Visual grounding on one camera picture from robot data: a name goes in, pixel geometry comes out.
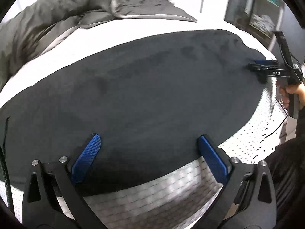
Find grey duvet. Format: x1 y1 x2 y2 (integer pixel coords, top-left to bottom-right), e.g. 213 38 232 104
0 0 198 91

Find thin black cable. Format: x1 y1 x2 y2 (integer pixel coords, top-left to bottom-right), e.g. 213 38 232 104
262 114 290 140

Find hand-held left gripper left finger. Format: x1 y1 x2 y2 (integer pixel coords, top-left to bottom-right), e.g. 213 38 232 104
22 134 108 229

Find dark open wardrobe shelf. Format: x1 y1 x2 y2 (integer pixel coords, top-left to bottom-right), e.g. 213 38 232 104
224 0 287 52

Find person's right hand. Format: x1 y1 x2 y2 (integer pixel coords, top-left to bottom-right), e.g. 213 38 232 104
278 82 305 109

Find person's dark clothing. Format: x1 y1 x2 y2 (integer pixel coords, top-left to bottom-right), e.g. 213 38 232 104
257 122 305 229

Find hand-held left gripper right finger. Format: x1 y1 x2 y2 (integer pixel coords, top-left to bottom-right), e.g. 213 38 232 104
191 135 277 229

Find black pants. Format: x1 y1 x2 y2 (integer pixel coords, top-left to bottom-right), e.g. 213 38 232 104
0 29 274 196

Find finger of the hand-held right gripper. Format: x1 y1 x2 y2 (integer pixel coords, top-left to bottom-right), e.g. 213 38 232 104
253 58 280 65
247 63 270 77

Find pale folded clothes pile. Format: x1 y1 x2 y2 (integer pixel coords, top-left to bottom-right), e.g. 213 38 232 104
250 13 275 33

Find white honeycomb pattern mattress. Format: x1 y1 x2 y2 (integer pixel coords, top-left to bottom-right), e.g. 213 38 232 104
0 12 296 227

